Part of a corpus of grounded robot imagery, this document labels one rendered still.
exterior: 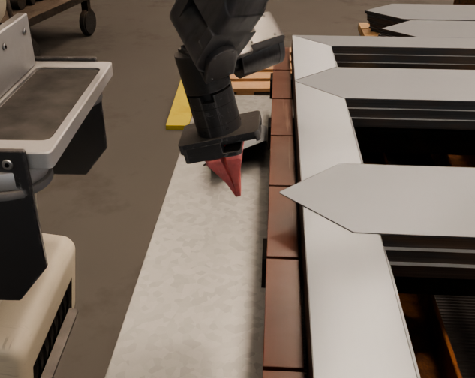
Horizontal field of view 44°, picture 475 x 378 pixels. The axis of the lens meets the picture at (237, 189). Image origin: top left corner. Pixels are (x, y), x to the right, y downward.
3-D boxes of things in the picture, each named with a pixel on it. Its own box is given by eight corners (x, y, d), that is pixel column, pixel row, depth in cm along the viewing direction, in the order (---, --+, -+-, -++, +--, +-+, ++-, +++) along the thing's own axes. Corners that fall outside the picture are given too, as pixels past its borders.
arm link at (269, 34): (173, -8, 63) (209, 58, 61) (269, -41, 66) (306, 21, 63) (172, 53, 74) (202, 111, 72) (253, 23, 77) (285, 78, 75)
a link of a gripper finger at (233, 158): (206, 187, 83) (187, 127, 78) (257, 178, 82) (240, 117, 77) (201, 214, 77) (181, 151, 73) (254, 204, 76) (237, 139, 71)
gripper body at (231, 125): (188, 137, 79) (172, 85, 75) (263, 122, 77) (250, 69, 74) (181, 160, 73) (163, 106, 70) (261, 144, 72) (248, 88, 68)
